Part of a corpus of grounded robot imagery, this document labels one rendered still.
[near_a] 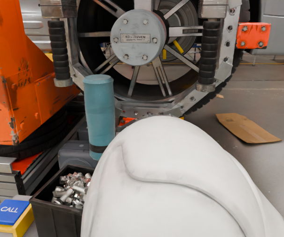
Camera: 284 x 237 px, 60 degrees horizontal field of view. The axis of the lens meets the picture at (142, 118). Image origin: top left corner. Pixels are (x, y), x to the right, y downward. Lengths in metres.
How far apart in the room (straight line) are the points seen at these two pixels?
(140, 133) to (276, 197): 1.44
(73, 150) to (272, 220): 0.91
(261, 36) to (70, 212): 0.67
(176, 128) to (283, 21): 1.10
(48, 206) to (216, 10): 0.51
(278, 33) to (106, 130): 0.84
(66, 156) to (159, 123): 0.88
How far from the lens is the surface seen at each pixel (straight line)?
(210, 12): 0.55
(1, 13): 0.84
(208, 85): 0.56
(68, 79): 0.62
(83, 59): 0.92
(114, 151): 0.16
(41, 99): 0.99
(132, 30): 0.63
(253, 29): 0.80
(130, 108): 0.83
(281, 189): 1.64
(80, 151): 1.02
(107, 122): 0.74
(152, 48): 0.63
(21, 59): 0.89
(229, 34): 0.78
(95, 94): 0.70
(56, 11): 0.60
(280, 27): 1.23
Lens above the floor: 0.91
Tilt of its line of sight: 23 degrees down
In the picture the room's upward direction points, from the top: straight up
